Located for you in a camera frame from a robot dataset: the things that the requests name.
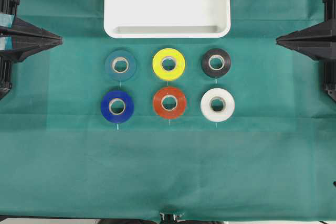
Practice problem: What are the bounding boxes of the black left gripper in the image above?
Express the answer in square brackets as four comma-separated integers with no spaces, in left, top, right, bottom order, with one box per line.
[1,0,63,99]

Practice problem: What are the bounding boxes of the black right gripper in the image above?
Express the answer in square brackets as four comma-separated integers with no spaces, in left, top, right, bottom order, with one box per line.
[276,0,335,101]

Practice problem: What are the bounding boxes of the yellow tape roll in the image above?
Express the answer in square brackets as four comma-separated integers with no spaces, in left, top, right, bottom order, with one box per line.
[152,48,185,81]

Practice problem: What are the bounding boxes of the teal green tape roll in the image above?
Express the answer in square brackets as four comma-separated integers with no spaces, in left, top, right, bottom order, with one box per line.
[105,50,137,82]

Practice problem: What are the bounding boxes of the black tape roll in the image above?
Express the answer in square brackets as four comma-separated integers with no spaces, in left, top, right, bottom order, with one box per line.
[201,48,232,79]

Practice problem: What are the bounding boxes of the blue tape roll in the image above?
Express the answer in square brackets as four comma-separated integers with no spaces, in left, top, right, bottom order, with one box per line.
[101,90,134,124]

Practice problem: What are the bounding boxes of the white tape roll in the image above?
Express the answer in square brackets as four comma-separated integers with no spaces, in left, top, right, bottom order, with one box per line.
[200,88,235,123]

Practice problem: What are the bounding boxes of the white plastic tray case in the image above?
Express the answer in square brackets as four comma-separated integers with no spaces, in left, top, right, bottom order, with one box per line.
[103,0,231,39]

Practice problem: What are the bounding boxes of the red tape roll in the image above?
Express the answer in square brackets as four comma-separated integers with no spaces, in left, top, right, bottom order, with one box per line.
[153,86,187,120]

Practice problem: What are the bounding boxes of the green table cloth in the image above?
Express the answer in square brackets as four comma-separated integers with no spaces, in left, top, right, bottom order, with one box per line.
[1,0,335,221]

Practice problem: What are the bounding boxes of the black mount at table edge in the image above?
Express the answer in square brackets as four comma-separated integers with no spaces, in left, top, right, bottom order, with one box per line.
[160,212,185,224]

